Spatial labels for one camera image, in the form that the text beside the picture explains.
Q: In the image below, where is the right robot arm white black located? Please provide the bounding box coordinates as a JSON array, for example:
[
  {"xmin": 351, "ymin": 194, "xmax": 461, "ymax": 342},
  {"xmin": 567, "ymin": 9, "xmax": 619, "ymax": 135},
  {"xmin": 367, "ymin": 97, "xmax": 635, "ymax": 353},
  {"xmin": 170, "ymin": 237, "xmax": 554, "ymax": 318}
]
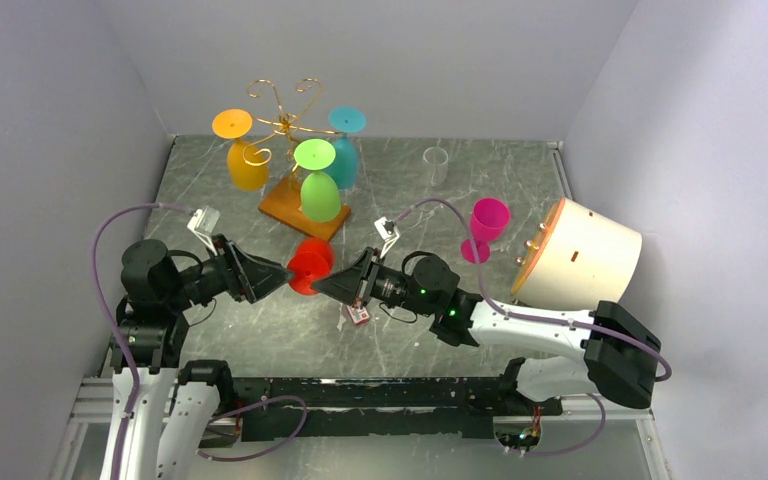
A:
[{"xmin": 312, "ymin": 247, "xmax": 661, "ymax": 414}]

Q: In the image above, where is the small red white card box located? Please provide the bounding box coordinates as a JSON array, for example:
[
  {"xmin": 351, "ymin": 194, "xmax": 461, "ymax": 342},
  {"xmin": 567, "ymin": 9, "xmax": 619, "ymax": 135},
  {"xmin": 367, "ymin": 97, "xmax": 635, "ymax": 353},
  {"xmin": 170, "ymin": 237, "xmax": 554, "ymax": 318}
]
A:
[{"xmin": 346, "ymin": 306, "xmax": 370, "ymax": 326}]

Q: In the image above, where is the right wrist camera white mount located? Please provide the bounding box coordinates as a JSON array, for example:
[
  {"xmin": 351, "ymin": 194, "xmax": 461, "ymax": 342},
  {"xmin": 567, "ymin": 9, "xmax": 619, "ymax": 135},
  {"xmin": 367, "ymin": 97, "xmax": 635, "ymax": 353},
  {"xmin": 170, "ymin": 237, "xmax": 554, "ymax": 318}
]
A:
[{"xmin": 373, "ymin": 217, "xmax": 401, "ymax": 261}]

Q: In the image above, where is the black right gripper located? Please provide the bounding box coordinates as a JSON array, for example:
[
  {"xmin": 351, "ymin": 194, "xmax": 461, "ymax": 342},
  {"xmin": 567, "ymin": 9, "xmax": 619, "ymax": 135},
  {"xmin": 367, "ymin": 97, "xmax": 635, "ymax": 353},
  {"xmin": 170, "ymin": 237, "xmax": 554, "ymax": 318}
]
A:
[{"xmin": 312, "ymin": 246, "xmax": 435, "ymax": 317}]

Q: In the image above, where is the aluminium frame rail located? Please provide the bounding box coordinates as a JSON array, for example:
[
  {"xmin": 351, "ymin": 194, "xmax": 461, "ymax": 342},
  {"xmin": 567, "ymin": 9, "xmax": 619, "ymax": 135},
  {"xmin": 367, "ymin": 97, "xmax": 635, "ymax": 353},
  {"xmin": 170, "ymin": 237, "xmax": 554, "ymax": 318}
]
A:
[{"xmin": 69, "ymin": 139, "xmax": 654, "ymax": 425}]

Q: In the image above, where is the orange plastic wine glass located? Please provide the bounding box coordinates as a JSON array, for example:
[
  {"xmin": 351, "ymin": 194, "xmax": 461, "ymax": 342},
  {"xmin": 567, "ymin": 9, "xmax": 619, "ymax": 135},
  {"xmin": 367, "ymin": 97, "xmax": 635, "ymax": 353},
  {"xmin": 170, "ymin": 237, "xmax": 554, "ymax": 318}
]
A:
[{"xmin": 212, "ymin": 109, "xmax": 269, "ymax": 191}]

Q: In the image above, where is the clear wine glass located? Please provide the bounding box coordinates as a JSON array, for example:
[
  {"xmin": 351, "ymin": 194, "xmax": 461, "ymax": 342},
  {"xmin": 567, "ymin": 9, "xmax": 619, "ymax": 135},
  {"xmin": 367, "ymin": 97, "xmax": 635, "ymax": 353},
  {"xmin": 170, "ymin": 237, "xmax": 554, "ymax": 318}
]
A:
[{"xmin": 422, "ymin": 146, "xmax": 449, "ymax": 187}]

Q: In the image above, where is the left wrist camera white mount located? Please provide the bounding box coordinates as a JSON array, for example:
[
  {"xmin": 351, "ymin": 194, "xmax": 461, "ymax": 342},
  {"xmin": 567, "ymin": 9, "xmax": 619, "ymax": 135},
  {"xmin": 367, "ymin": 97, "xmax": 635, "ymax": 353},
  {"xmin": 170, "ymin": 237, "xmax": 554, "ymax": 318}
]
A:
[{"xmin": 187, "ymin": 206, "xmax": 220, "ymax": 255}]

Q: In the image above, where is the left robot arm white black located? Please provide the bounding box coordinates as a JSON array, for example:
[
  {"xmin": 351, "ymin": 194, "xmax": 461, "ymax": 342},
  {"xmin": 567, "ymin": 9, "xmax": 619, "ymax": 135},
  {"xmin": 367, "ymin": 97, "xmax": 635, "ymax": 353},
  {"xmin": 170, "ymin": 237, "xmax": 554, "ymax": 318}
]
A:
[{"xmin": 101, "ymin": 235, "xmax": 293, "ymax": 479}]

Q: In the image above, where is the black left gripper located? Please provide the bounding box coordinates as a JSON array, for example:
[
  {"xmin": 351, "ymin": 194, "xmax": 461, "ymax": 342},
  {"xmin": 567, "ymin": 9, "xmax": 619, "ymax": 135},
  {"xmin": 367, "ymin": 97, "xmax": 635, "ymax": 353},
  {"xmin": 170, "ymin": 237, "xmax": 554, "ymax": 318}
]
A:
[{"xmin": 165, "ymin": 232, "xmax": 294, "ymax": 309}]

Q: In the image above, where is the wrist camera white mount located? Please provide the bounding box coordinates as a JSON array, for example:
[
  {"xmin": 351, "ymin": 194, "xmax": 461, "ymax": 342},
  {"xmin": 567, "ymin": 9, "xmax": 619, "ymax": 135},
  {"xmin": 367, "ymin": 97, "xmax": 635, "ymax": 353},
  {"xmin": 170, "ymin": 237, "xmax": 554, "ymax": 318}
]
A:
[
  {"xmin": 373, "ymin": 217, "xmax": 401, "ymax": 261},
  {"xmin": 187, "ymin": 206, "xmax": 220, "ymax": 255}
]

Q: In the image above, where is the red plastic wine glass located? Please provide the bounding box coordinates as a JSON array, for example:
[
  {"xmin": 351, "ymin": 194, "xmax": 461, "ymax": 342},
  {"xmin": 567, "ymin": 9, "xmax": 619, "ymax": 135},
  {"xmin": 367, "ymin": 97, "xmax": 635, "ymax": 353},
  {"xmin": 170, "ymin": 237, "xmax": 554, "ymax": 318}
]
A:
[{"xmin": 287, "ymin": 237, "xmax": 335, "ymax": 296}]

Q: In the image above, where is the green plastic wine glass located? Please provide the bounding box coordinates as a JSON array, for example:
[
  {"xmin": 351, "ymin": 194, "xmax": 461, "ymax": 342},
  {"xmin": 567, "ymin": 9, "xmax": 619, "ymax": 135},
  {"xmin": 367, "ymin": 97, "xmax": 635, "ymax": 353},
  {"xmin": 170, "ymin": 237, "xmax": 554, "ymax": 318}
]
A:
[{"xmin": 294, "ymin": 139, "xmax": 342, "ymax": 223}]

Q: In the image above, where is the blue plastic wine glass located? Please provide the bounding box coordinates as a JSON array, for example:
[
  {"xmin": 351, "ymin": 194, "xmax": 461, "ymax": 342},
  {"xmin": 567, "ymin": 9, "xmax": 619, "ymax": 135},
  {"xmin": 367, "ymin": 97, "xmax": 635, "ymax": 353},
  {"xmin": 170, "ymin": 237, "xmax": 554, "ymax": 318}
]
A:
[{"xmin": 324, "ymin": 106, "xmax": 367, "ymax": 190}]

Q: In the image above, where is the cream drum-shaped toy box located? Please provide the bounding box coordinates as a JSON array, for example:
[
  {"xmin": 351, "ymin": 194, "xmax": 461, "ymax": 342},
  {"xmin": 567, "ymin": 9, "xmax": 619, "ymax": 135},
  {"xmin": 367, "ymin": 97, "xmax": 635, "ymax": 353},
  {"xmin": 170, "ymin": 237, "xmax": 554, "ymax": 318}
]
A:
[{"xmin": 510, "ymin": 197, "xmax": 642, "ymax": 310}]

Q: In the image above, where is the pink plastic wine glass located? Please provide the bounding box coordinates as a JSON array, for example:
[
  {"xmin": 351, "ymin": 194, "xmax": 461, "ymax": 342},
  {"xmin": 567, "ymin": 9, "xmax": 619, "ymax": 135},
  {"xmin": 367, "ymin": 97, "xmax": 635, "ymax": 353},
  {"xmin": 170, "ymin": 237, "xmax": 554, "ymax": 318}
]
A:
[{"xmin": 460, "ymin": 197, "xmax": 511, "ymax": 264}]

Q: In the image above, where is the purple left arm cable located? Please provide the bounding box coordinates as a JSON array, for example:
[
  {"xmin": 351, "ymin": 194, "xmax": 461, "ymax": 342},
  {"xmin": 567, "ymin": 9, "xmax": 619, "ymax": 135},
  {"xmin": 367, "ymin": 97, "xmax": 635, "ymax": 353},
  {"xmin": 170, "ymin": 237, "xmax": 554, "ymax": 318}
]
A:
[{"xmin": 90, "ymin": 202, "xmax": 309, "ymax": 480}]

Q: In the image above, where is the gold wire wine glass rack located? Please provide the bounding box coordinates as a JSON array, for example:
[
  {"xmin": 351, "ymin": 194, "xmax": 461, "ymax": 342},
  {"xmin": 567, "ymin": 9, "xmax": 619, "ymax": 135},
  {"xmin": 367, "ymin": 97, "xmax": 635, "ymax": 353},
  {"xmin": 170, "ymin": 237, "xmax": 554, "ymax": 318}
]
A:
[{"xmin": 246, "ymin": 78, "xmax": 351, "ymax": 242}]

